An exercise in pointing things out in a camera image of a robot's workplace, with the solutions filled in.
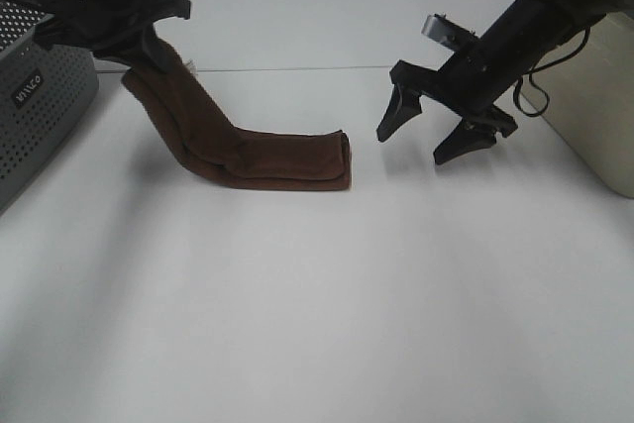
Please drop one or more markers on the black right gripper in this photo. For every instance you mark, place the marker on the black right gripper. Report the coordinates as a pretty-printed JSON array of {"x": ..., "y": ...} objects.
[{"x": 471, "y": 80}]

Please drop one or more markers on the beige plastic bin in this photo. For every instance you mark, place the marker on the beige plastic bin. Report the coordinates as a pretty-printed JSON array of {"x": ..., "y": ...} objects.
[{"x": 592, "y": 102}]

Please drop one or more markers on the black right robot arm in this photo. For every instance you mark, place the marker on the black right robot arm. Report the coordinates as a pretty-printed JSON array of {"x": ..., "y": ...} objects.
[{"x": 584, "y": 14}]

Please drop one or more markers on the grey perforated plastic basket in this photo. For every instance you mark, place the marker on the grey perforated plastic basket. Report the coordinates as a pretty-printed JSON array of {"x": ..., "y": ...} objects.
[{"x": 44, "y": 93}]

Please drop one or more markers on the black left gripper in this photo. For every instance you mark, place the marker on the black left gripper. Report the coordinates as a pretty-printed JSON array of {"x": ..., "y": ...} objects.
[{"x": 121, "y": 31}]

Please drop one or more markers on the brown towel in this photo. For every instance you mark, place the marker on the brown towel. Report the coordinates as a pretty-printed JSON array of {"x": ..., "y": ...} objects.
[{"x": 205, "y": 142}]

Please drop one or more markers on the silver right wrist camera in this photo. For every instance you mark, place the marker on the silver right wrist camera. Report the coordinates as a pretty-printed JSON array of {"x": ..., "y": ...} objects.
[{"x": 446, "y": 33}]

